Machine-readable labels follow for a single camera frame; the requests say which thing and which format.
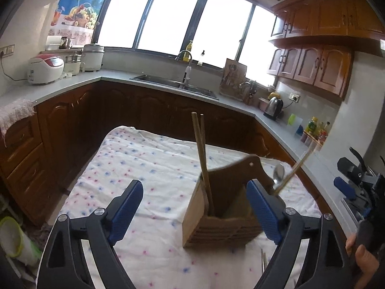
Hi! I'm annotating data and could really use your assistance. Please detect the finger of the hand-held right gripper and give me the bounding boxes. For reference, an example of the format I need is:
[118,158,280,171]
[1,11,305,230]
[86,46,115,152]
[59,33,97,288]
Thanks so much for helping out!
[334,177,373,201]
[337,147,376,184]

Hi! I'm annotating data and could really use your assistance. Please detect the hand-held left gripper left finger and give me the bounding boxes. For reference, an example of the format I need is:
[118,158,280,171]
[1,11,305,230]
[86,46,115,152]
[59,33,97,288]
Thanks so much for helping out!
[36,180,144,289]

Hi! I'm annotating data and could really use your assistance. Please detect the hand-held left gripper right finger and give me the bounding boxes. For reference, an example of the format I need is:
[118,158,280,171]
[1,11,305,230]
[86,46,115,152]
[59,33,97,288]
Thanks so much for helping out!
[247,180,351,289]

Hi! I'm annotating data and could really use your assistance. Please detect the metal spoon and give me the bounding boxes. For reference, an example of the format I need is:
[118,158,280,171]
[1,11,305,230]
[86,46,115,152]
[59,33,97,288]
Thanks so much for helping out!
[271,163,286,187]

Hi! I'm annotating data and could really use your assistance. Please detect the wooden utensil holder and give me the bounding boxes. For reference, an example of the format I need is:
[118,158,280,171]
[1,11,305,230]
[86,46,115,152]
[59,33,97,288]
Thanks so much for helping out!
[182,154,279,249]

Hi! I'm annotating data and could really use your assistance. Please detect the person's right hand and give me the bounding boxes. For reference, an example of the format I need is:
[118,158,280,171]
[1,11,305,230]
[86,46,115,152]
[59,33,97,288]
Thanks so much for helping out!
[346,235,385,289]

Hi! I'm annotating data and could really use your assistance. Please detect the white floral tablecloth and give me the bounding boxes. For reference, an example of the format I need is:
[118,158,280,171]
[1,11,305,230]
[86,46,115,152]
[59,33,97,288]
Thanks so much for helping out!
[36,126,319,289]

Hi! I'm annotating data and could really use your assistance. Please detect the row of spice jars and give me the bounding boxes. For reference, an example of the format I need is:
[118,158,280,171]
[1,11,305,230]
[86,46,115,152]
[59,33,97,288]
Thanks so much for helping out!
[301,132,321,148]

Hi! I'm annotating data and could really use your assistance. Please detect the yellow capped drink bottle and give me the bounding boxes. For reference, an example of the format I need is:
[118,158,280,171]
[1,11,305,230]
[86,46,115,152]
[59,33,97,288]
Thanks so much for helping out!
[307,116,319,136]

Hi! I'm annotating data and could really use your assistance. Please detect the white plastic board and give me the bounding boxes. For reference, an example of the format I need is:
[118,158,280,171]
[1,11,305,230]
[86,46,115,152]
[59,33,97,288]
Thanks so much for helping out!
[290,117,304,134]

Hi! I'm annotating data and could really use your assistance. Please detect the steel electric kettle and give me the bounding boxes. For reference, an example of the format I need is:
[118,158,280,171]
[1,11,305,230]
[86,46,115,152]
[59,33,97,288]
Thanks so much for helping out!
[263,96,285,121]

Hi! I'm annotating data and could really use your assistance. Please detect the wooden base cabinets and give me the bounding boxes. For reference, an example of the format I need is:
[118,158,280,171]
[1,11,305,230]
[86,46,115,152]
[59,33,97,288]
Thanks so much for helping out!
[0,80,298,226]

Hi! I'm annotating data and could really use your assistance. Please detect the white bin green rim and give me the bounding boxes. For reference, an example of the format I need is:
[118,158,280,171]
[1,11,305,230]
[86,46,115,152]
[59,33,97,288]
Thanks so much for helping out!
[0,216,41,267]

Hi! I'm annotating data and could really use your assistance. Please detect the hanging kitchen tools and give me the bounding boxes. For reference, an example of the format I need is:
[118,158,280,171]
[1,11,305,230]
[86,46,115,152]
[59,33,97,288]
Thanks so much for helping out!
[241,80,257,106]

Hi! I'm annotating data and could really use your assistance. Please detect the steel kitchen sink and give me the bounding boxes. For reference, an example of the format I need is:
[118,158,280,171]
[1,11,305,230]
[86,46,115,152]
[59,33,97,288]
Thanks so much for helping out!
[130,74,219,100]

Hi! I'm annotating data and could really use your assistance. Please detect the grey kitchen counter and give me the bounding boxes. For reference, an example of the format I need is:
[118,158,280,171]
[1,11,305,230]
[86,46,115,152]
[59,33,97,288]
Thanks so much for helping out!
[0,68,361,217]

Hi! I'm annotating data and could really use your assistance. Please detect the floral cloth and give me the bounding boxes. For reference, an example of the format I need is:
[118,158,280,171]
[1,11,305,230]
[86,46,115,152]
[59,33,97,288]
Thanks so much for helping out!
[0,98,36,139]

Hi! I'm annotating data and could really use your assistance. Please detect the wooden cutting board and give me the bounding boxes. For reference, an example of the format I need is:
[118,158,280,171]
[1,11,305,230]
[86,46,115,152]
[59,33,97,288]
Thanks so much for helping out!
[224,59,248,80]

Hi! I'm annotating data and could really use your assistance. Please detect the metal sink faucet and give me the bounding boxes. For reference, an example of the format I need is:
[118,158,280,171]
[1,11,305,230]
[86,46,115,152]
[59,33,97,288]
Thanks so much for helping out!
[175,50,193,84]

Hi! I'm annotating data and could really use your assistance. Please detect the small white appliance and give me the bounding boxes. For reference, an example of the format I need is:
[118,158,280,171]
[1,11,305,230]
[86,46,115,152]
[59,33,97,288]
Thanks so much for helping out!
[64,53,83,76]

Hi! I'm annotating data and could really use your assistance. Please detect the white electric cooker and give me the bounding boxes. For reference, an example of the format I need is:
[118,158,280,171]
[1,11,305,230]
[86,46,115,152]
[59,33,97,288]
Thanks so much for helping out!
[81,44,105,73]

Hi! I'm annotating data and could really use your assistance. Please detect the white pink rice cooker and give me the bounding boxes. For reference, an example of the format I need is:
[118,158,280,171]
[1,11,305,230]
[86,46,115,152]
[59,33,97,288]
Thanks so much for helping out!
[28,53,64,85]

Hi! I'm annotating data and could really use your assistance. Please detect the white container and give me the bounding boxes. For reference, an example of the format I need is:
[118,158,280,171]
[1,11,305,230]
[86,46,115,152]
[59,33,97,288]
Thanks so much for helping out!
[45,35,62,51]

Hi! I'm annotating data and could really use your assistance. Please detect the large kitchen window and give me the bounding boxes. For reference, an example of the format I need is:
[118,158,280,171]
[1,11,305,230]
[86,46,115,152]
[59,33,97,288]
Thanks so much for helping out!
[96,0,277,88]

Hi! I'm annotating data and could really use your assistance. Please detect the wooden wall cabinets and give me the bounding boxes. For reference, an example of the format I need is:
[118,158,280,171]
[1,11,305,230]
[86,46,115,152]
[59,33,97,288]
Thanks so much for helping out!
[266,0,385,98]

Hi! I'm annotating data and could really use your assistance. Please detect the black power cable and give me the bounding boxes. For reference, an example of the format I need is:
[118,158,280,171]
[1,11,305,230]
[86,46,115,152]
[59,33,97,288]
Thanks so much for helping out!
[0,56,31,82]

